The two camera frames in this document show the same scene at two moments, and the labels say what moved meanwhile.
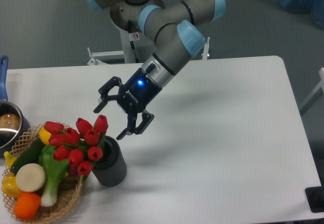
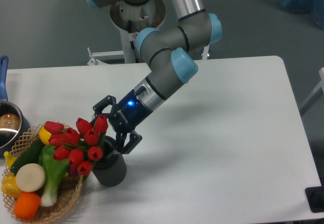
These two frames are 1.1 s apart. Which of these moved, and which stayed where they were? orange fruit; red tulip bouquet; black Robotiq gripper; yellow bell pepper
Moved: black Robotiq gripper
Stayed: red tulip bouquet; orange fruit; yellow bell pepper
